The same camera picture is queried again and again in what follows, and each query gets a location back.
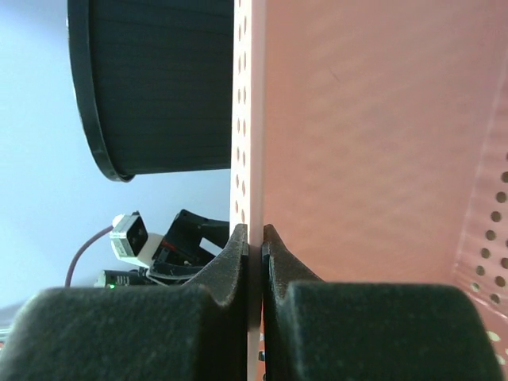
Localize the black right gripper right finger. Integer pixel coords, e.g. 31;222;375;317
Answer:
262;225;503;380

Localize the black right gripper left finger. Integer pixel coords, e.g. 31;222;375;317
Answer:
1;225;248;380

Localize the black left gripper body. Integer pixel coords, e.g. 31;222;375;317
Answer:
148;210;229;283

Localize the large black ribbed bin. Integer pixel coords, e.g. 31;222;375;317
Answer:
67;0;234;182

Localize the pink perforated basket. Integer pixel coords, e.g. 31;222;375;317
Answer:
230;1;507;380

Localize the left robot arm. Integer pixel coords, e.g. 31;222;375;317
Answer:
95;210;229;289

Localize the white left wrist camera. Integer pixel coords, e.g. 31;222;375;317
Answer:
109;211;164;268

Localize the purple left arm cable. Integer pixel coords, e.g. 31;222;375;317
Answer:
64;225;114;288

